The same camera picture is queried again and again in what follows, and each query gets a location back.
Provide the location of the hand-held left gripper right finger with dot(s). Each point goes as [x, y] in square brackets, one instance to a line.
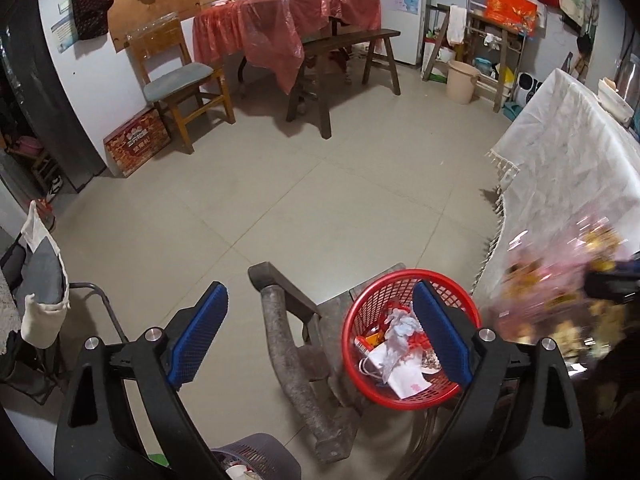
[442, 335]

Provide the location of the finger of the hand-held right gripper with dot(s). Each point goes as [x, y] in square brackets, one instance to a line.
[615, 282]

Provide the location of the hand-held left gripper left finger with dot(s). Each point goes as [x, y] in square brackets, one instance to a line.
[197, 335]

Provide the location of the white paper with pink print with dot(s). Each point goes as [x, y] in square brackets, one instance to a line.
[410, 385]

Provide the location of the red plastic basket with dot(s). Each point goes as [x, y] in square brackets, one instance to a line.
[395, 290]

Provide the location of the small orange carton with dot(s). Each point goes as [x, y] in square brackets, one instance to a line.
[370, 341]

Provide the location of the clear bag of gold candies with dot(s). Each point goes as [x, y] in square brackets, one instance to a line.
[540, 300]

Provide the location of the grey wooden stool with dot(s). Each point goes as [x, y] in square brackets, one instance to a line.
[285, 340]

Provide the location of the white tablecloth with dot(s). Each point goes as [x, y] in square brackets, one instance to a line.
[560, 160]

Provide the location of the grey plastic basket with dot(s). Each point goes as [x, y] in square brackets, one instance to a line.
[260, 455]

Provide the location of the cream cloth bag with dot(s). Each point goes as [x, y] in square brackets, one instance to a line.
[42, 320]

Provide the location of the red printed cardboard box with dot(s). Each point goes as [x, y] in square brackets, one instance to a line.
[137, 142]

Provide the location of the pink plastic bucket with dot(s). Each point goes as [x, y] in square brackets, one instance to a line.
[461, 82]

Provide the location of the wooden chair with grey seat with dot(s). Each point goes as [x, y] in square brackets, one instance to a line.
[175, 80]

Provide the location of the red gift box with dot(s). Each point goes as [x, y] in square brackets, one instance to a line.
[511, 10]

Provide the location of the dark wooden bench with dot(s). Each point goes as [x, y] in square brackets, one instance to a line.
[325, 60]

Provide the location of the red plastic table cover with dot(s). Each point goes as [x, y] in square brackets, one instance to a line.
[270, 30]

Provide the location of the dark patterned cloth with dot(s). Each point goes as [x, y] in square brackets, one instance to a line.
[90, 0]

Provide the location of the black folding chair frame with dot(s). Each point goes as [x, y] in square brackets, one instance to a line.
[95, 292]

